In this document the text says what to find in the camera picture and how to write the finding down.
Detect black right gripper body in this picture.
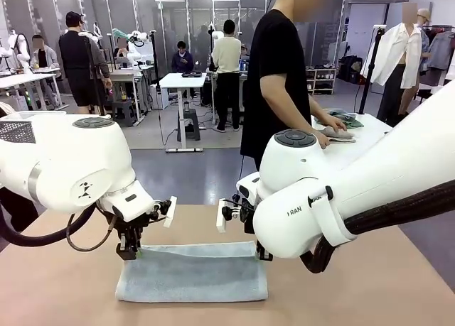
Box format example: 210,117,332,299
242,212,257,235

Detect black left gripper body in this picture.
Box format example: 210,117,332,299
106,214,152,248

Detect light blue towel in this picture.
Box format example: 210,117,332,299
114,239,270,303

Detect blue towels stack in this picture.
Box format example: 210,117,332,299
318,125,358,145

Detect person's right forearm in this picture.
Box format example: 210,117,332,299
273,87,323,131

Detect grey plastic basket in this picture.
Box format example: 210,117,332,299
0,121,37,145

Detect person's left hand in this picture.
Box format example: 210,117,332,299
312,129,333,150

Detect person's right hand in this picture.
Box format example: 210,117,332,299
314,114,348,134

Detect person in black trousers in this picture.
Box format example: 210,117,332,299
0,187,40,233

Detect grey step stool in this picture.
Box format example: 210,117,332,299
111,99,139,128
176,108,202,142

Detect white computer tower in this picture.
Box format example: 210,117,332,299
149,82,171,111

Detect green towel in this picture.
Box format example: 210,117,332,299
325,107,365,130

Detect person in black t-shirt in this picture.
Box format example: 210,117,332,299
240,0,314,173

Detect braided black right arm sleeve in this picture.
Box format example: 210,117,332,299
301,179,455,274

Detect white standing desk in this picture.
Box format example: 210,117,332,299
159,72,208,153

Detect grey equipment desk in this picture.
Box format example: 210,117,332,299
99,61,154,125

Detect black tripod stand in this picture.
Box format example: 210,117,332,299
82,34,108,116

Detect white shoe rack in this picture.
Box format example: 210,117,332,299
307,67,337,96

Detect person in cream shirt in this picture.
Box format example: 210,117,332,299
211,19,243,133

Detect black thin tripod pole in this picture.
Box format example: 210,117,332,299
149,29,161,96

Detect man in black cap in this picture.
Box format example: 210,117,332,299
58,11,114,116

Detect person in purple hoodie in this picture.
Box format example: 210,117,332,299
171,40,196,74

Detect seated person dark hair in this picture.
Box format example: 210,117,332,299
112,38,132,59

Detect black bags pile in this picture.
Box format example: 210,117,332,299
336,55,364,85

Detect long white work table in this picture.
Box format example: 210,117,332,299
0,65,64,111

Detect grey trousers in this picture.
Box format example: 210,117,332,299
376,63,406,126

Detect black tripod with white top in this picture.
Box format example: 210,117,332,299
357,24,387,114

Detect person in grey jacket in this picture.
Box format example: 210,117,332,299
29,34,61,71

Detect white open shirt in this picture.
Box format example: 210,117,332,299
360,22,424,89

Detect headless-look display mannequin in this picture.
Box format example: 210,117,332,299
397,2,419,116

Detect denim jacket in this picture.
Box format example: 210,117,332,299
427,30,455,71

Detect mannequin with beige hat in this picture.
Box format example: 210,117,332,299
417,8,434,75

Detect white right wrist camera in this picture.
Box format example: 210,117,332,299
216,197,228,234

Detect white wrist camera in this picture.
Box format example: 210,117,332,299
216,197,228,234
162,195,178,229

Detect thin black looped cable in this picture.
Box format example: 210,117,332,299
66,212,119,253

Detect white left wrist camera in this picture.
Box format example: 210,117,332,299
162,195,178,229

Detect black dangling cable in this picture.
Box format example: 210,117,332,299
236,154,247,192

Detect thick black left arm hose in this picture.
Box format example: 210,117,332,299
0,197,99,248

